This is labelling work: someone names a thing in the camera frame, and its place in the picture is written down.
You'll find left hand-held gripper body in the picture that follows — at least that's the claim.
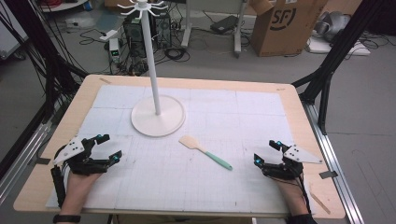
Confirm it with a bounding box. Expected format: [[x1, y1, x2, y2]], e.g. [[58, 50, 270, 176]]
[[52, 135, 110, 176]]

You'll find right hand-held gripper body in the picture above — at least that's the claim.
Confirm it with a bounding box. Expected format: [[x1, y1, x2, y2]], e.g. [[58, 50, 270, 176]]
[[262, 144, 323, 181]]

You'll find person's right hand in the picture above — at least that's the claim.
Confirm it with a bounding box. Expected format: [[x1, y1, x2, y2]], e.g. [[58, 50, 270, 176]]
[[275, 177, 308, 206]]

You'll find person's left hand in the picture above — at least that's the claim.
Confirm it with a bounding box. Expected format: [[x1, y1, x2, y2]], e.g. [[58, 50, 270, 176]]
[[63, 173, 103, 201]]

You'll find thin wooden stick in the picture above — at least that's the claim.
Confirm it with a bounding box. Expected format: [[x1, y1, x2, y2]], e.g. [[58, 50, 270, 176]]
[[308, 189, 332, 216]]

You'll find black wristband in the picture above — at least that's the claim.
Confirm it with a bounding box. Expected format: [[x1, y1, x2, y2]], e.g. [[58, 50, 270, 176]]
[[52, 213, 82, 224]]

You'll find white grid mat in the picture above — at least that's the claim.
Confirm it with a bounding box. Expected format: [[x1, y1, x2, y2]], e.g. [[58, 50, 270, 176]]
[[45, 84, 316, 217]]

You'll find small power supply unit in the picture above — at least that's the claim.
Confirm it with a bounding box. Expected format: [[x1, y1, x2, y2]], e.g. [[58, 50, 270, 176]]
[[108, 37, 121, 63]]

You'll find white power strip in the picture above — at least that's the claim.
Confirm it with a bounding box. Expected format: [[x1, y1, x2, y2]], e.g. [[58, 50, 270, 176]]
[[99, 29, 119, 43]]

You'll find white hanger stand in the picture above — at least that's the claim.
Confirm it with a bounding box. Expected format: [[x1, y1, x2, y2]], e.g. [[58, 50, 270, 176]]
[[117, 0, 187, 138]]

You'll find black computer tower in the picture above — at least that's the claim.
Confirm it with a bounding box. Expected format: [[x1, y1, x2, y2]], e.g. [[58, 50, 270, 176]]
[[122, 11, 173, 58]]

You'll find brown cardboard box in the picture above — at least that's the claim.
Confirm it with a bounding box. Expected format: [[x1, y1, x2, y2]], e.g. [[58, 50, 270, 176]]
[[248, 0, 330, 58]]

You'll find white stand leg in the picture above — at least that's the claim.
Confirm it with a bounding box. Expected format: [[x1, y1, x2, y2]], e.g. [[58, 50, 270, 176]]
[[180, 0, 193, 49], [233, 0, 249, 59]]

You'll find flat white board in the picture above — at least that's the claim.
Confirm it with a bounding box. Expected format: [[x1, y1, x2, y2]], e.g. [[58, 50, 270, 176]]
[[305, 36, 372, 57]]

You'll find flat black device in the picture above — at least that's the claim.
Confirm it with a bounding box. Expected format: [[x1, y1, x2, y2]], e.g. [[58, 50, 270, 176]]
[[209, 15, 240, 35]]

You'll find grey rounded object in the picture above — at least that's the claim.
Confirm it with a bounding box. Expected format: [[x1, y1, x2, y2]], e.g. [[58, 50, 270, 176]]
[[313, 10, 352, 44]]

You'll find thin black cable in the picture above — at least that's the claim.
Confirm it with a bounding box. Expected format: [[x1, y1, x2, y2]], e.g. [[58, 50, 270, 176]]
[[298, 173, 313, 216]]

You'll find aluminium rail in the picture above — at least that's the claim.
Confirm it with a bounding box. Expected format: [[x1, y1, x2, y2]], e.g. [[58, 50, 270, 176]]
[[0, 119, 53, 204], [302, 102, 366, 224]]

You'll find wooden spatula with green handle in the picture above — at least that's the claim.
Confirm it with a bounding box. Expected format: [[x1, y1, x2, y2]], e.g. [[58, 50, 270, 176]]
[[178, 134, 233, 172]]

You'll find black metal frame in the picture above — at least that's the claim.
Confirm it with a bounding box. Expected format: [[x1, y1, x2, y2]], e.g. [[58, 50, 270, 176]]
[[291, 0, 388, 136], [0, 0, 90, 180]]

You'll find coiled black cable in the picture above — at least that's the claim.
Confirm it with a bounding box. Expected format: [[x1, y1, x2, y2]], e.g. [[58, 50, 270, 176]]
[[163, 46, 191, 63]]

